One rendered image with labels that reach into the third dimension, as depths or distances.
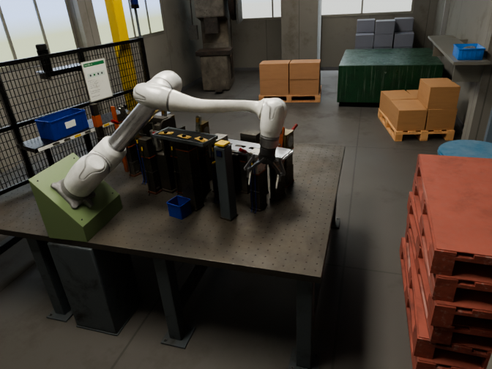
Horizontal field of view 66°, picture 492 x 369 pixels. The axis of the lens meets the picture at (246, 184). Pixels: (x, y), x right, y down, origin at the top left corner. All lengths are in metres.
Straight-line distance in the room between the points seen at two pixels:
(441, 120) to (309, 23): 4.58
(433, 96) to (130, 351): 4.35
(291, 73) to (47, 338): 5.56
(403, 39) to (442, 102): 3.65
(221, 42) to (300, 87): 2.30
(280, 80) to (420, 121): 2.73
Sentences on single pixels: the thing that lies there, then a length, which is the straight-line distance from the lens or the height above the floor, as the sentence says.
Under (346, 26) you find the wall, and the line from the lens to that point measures 9.71.
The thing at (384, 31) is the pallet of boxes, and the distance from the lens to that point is 8.76.
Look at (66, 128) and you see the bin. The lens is 2.94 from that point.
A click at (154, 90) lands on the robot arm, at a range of 1.79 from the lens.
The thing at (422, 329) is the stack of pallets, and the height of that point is 0.27.
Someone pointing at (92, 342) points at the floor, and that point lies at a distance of 2.68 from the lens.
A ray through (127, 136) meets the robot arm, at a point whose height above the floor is 1.20.
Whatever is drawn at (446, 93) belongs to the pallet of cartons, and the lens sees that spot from 5.33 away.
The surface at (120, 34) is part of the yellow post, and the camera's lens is 3.51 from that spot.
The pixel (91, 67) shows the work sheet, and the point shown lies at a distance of 3.27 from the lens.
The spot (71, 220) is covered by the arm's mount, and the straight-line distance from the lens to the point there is 2.21.
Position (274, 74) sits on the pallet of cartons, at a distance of 7.00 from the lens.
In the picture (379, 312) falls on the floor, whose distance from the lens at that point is 2.66.
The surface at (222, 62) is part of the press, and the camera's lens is 8.09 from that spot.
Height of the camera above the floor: 1.86
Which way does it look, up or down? 27 degrees down
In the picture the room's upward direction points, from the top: 4 degrees counter-clockwise
